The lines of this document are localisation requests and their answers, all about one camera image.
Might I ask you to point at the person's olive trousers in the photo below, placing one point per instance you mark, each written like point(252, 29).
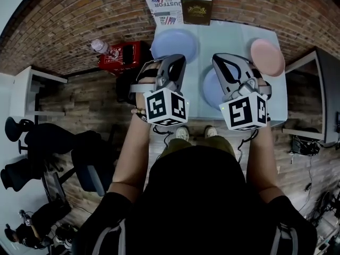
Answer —
point(202, 143)

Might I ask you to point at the black stool chair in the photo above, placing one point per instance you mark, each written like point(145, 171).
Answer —
point(14, 171)

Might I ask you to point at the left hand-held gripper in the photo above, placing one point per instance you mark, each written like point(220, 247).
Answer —
point(165, 108)

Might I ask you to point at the small blue plate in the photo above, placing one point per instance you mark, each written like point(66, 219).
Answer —
point(212, 89)

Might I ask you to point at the black office chair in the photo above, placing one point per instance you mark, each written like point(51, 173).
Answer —
point(91, 166)

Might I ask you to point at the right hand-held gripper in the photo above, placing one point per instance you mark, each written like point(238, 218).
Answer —
point(243, 110)

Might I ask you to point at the person's left white shoe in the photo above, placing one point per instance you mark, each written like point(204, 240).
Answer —
point(182, 133)

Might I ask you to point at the person's white shoe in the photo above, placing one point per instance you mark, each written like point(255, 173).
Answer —
point(182, 133)
point(210, 132)

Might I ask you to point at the person's black shirt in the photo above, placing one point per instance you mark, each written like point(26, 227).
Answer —
point(196, 203)

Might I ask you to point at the white side desk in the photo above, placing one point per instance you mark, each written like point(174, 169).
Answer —
point(22, 94)

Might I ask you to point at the pink plate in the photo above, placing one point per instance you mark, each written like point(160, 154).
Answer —
point(267, 57)

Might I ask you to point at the folded newspaper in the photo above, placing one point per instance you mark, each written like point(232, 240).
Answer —
point(166, 8)

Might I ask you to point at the person's left forearm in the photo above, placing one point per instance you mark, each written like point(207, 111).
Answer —
point(132, 147)

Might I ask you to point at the large blue plate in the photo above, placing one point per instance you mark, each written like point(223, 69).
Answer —
point(174, 43)

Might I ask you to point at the person's right white shoe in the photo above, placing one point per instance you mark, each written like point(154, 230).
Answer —
point(210, 132)

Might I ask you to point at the white frame desk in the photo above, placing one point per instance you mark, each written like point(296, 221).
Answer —
point(320, 94)

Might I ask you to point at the clear plastic water bottle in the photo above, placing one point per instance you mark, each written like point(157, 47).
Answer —
point(102, 47)

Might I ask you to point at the person's right forearm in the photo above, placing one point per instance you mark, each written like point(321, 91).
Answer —
point(261, 158)

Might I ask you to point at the red box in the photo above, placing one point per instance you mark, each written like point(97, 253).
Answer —
point(130, 60)

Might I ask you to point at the dark brown book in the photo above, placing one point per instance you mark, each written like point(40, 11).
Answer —
point(196, 10)

